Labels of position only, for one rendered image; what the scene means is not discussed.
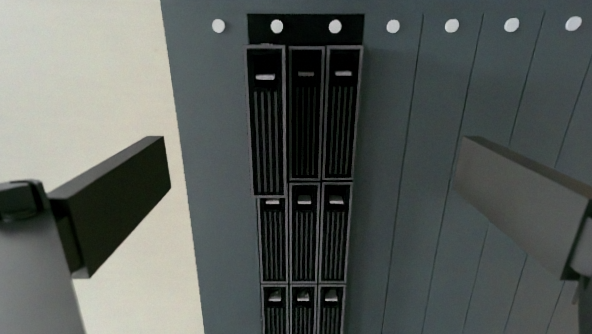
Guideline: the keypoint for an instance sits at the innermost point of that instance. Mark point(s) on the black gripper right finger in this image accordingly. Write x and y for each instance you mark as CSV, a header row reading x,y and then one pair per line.
x,y
546,213

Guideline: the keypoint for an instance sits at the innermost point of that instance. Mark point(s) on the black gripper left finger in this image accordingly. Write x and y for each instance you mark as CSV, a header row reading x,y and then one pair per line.
x,y
72,229

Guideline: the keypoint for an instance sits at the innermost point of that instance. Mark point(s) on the dark green metal rack frame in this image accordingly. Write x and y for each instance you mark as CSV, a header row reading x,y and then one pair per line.
x,y
421,259

